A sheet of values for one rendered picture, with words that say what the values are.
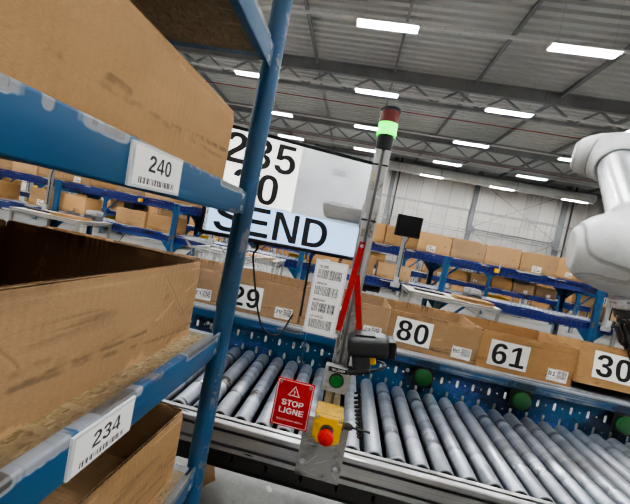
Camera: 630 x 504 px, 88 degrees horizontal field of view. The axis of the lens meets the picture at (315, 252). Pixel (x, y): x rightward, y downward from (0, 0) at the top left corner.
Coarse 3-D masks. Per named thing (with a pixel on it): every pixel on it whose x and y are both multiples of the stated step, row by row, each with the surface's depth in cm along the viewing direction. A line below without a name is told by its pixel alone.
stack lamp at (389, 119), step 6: (384, 114) 83; (390, 114) 82; (396, 114) 82; (384, 120) 83; (390, 120) 82; (396, 120) 83; (378, 126) 84; (384, 126) 83; (390, 126) 82; (396, 126) 83; (378, 132) 84; (384, 132) 83; (390, 132) 82; (396, 132) 84
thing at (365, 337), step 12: (348, 336) 82; (360, 336) 80; (372, 336) 79; (384, 336) 81; (348, 348) 80; (360, 348) 79; (372, 348) 79; (384, 348) 78; (396, 348) 79; (360, 360) 81; (372, 360) 81; (348, 372) 81; (360, 372) 80
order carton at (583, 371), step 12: (552, 336) 154; (588, 348) 134; (600, 348) 134; (612, 348) 134; (588, 360) 134; (576, 372) 135; (588, 372) 133; (588, 384) 133; (600, 384) 133; (612, 384) 132
